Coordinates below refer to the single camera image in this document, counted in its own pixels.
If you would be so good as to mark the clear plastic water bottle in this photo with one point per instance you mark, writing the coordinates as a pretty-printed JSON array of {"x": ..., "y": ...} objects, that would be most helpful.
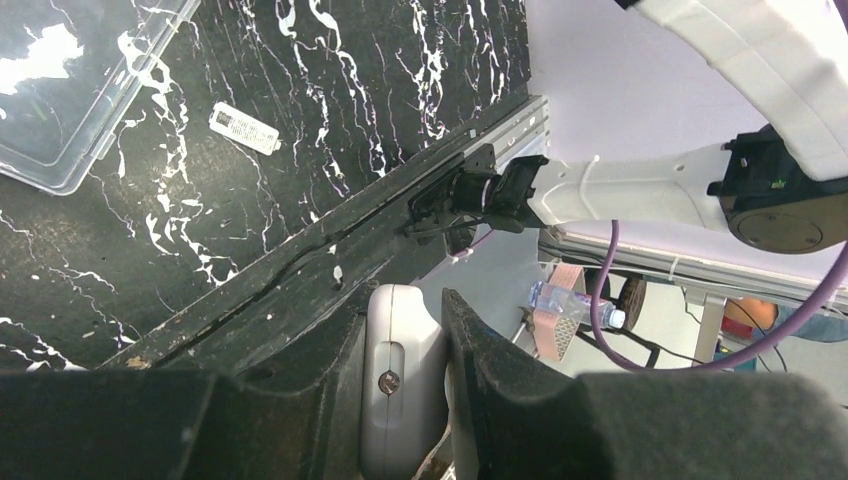
[{"x": 574, "y": 305}]

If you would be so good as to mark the white remote battery cover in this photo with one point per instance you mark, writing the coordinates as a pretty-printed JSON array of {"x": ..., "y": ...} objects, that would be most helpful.
[{"x": 244, "y": 129}]

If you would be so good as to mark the clear plastic screw box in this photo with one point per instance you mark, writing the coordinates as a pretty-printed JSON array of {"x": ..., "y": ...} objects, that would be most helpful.
[{"x": 69, "y": 72}]

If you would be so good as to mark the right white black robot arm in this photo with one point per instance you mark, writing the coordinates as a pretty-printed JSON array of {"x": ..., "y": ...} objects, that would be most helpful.
[{"x": 781, "y": 189}]

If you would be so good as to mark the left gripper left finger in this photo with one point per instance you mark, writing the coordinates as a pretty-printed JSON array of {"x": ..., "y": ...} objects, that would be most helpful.
[{"x": 293, "y": 416}]

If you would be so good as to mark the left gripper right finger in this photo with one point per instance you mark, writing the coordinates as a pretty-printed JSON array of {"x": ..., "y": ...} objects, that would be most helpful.
[{"x": 513, "y": 417}]

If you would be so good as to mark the black front mounting rail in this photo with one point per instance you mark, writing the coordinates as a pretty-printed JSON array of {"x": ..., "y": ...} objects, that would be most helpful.
[{"x": 397, "y": 226}]

